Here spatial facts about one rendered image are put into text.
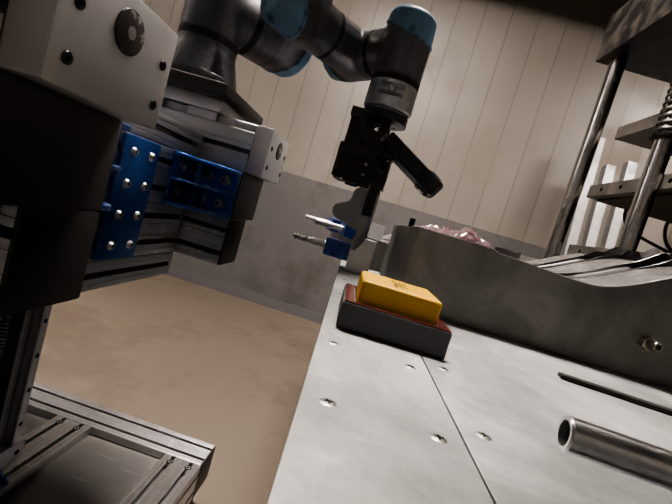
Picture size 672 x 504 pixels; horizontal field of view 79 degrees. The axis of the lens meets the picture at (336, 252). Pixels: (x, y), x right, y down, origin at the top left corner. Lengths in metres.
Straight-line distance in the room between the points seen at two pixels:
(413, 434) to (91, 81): 0.31
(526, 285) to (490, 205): 2.93
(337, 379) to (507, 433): 0.08
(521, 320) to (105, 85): 0.45
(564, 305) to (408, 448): 0.37
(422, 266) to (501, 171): 3.02
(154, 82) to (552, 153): 3.34
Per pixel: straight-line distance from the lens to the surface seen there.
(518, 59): 3.68
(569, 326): 0.52
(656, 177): 1.62
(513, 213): 3.46
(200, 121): 0.83
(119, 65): 0.39
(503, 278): 0.48
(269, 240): 3.39
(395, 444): 0.17
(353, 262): 0.63
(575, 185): 1.95
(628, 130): 1.98
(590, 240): 3.25
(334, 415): 0.17
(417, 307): 0.30
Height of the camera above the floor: 0.87
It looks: 5 degrees down
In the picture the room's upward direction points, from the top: 17 degrees clockwise
